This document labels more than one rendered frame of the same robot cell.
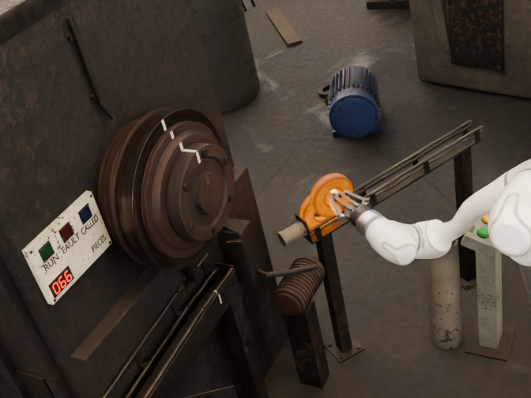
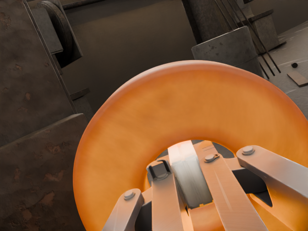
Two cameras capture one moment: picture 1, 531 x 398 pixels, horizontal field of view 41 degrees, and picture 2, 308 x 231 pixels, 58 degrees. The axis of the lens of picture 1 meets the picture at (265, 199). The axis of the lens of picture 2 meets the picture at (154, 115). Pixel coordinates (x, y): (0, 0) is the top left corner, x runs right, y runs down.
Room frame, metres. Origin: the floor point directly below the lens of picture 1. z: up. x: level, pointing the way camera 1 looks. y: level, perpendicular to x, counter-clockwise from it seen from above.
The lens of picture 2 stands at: (1.82, -0.29, 0.91)
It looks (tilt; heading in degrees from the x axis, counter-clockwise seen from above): 11 degrees down; 26
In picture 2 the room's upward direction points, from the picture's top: 22 degrees counter-clockwise
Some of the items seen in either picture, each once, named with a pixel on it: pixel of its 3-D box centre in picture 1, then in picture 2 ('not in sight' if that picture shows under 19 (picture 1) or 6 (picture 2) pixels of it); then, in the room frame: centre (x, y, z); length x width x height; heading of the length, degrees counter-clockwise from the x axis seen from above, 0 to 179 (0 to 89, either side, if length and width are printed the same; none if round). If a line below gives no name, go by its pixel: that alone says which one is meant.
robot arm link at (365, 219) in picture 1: (371, 225); not in sight; (1.76, -0.30, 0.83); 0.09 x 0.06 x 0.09; 111
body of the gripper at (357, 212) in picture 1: (358, 213); not in sight; (1.83, -0.28, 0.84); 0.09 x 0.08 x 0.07; 21
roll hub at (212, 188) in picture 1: (203, 192); not in sight; (1.73, 0.17, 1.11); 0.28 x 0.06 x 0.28; 146
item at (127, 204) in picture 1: (175, 189); not in sight; (1.79, 0.25, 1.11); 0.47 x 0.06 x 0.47; 146
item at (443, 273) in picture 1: (444, 291); not in sight; (1.99, -0.59, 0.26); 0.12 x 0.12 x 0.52
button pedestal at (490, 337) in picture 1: (489, 282); not in sight; (1.93, -0.74, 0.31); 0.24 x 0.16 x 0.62; 146
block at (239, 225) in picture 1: (240, 251); not in sight; (1.99, 0.13, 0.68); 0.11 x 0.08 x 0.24; 56
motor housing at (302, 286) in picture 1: (308, 324); not in sight; (1.98, -0.05, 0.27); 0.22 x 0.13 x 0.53; 146
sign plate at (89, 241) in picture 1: (70, 246); not in sight; (1.57, 0.53, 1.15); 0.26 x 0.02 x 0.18; 146
